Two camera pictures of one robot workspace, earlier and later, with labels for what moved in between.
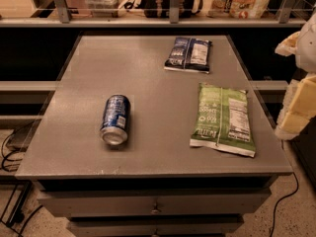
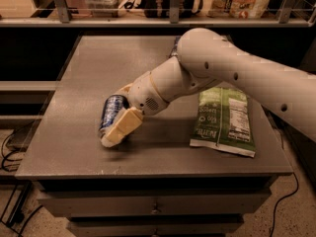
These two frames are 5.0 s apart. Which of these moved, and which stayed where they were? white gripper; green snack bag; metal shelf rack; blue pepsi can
Moved: white gripper
Stayed: blue pepsi can; green snack bag; metal shelf rack
